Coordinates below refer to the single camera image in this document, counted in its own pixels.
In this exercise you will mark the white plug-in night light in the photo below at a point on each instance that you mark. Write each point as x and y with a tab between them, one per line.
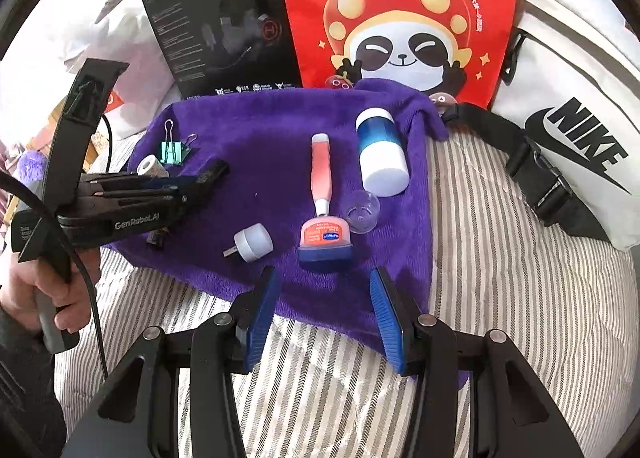
252	243

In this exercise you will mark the white tape roll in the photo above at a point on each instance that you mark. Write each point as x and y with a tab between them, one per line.
150	165

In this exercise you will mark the pink handheld tool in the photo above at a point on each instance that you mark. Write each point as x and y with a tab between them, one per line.
320	173

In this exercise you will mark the clear round cartoon badge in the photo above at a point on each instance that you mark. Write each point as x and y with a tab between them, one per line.
340	81
443	105

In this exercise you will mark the blue petroleum jelly jar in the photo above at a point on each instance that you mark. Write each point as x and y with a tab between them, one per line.
325	243

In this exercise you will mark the clear plastic cap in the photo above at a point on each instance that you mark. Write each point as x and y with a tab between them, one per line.
362	213

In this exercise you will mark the blue white bottle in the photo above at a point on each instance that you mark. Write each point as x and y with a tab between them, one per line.
382	158

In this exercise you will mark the mint green binder clip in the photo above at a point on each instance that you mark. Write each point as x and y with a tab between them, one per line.
172	153

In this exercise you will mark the striped bed sheet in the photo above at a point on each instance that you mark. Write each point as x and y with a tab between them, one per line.
500	288

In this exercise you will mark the black headphone box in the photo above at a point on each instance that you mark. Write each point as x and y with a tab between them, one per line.
200	48

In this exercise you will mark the person's left forearm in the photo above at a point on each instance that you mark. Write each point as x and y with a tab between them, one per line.
25	388

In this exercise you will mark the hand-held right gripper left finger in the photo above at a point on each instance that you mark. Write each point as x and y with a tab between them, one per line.
262	318

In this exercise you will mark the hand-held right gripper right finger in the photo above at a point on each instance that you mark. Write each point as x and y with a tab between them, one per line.
387	318

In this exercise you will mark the purple towel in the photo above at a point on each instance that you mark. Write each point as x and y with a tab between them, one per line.
280	163

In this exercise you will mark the white plastic shopping bag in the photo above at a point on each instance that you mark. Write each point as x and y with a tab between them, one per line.
140	68

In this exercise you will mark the white waist bag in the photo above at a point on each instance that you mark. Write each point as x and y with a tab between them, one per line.
550	63

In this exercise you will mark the purple plush toy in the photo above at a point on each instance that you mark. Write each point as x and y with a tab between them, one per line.
32	165

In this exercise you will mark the person's left hand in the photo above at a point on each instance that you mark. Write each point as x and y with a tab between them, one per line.
30	288

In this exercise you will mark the red paper bag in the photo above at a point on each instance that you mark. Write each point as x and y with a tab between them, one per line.
310	13

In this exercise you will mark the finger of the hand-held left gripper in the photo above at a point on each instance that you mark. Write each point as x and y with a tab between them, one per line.
170	183
150	199

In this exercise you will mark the black gold tube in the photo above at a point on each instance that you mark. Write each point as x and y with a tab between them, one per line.
156	239

